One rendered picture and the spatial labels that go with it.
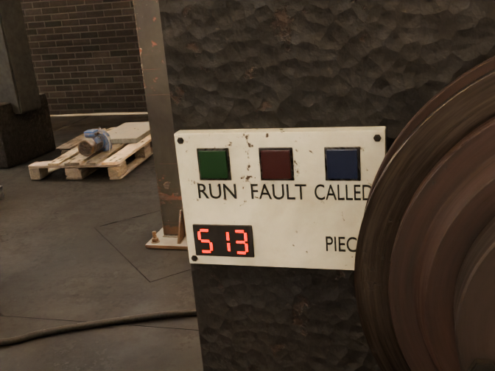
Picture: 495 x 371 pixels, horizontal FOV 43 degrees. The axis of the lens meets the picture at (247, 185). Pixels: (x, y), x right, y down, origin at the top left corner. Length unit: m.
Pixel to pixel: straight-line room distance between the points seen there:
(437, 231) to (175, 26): 0.40
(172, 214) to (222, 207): 2.84
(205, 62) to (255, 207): 0.19
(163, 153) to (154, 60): 0.51
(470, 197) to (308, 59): 0.27
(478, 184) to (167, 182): 3.07
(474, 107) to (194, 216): 0.39
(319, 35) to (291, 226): 0.23
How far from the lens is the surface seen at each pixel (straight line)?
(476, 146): 0.59
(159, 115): 3.48
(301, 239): 0.80
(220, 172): 0.79
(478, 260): 0.56
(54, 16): 7.86
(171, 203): 3.62
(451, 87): 0.66
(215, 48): 0.78
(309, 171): 0.76
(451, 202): 0.60
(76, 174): 5.18
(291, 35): 0.75
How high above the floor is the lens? 1.42
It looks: 18 degrees down
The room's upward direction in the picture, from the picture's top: 5 degrees counter-clockwise
